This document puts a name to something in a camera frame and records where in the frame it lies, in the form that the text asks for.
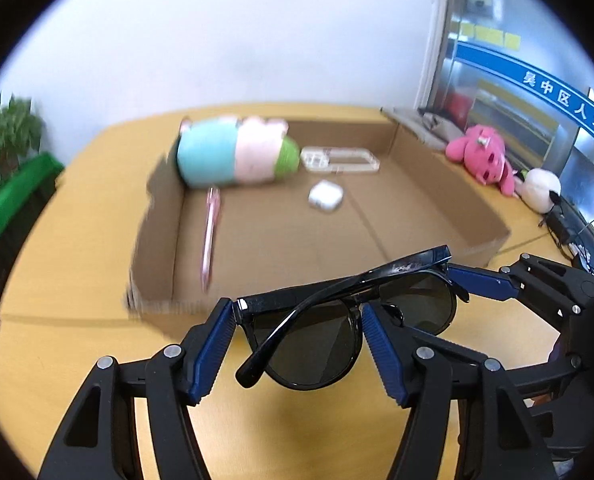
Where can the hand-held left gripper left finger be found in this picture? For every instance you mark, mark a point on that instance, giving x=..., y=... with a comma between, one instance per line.
x=212, y=355

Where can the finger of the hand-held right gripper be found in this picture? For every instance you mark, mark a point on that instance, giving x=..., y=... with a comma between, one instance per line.
x=542, y=375
x=482, y=282

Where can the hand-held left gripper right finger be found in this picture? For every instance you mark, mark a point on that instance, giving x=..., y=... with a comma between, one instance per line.
x=382, y=355

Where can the black sunglasses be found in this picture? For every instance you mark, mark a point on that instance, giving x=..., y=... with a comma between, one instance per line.
x=317, y=350

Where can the pink pen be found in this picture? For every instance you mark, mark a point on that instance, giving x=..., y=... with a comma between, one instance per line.
x=210, y=230

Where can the brown cardboard box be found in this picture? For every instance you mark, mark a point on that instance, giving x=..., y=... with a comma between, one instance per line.
x=287, y=245

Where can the white earbud case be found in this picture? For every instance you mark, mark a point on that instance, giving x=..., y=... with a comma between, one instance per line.
x=324, y=196

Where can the clear phone case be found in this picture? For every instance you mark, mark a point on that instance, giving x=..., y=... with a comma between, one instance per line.
x=317, y=157

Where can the white plush toy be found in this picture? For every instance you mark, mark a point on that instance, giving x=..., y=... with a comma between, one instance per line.
x=539, y=187

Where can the pink plush toy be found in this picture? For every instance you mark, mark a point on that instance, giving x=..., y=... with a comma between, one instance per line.
x=482, y=155

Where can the grey cloth bag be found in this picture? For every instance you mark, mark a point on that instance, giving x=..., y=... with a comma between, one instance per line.
x=437, y=125

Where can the pig plush with green hair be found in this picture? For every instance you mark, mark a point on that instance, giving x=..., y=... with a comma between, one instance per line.
x=212, y=155

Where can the blue window banner strip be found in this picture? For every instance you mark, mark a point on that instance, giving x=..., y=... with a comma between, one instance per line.
x=502, y=67

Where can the yellow sticky note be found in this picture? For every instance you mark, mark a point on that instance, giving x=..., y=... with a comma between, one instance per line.
x=489, y=35
x=512, y=41
x=467, y=29

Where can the green cloth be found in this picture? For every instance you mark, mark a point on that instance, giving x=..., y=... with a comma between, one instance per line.
x=12, y=195

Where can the green potted plant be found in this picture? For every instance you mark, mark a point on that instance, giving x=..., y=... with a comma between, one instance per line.
x=7, y=130

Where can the glass partition with metal frame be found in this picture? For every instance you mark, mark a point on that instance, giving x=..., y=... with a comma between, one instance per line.
x=432, y=60

